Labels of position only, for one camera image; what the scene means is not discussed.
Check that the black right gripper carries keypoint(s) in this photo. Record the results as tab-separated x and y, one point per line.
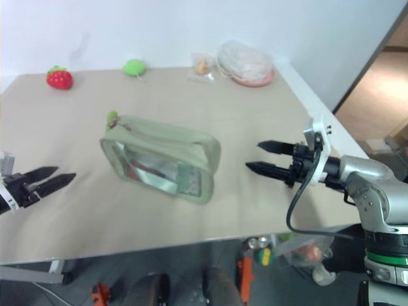
303	162

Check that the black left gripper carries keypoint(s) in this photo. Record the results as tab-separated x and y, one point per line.
20	191

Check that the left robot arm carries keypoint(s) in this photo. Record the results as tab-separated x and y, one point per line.
2	205

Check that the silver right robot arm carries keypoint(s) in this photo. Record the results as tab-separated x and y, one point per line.
366	172

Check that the green transparent zipper pouch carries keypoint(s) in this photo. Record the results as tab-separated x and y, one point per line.
194	150

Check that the pink plate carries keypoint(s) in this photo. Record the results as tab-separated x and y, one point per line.
255	83

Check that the silver can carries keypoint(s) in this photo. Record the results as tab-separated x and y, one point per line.
255	243

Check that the clear bag of toys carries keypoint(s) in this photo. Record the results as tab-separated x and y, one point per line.
306	252

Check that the green yellow ball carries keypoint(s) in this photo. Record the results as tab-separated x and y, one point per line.
265	257

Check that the red strawberry plush toy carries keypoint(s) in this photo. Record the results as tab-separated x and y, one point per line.
59	79

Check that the crumpled white plastic bag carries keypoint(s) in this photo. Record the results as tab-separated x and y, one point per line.
245	60

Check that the small clear bag orange item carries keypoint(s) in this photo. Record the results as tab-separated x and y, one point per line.
202	67

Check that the orange black tool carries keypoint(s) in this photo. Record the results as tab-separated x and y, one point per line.
245	274

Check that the small orange toy vehicle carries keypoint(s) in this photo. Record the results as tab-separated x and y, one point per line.
101	292

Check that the green round plush toy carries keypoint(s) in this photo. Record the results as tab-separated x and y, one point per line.
134	67

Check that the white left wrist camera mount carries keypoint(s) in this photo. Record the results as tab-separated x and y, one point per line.
6	161

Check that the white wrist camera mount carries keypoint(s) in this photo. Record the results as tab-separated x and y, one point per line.
6	161
320	130

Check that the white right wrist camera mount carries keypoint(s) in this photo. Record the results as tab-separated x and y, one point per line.
320	130

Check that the grey table frame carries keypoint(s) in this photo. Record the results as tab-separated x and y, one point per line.
28	272

